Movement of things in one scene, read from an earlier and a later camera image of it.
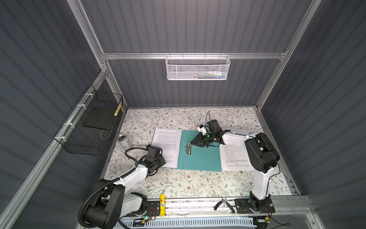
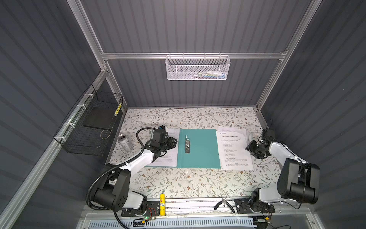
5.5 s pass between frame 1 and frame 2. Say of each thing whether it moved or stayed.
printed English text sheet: stayed
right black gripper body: moved
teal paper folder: stayed
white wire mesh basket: stayed
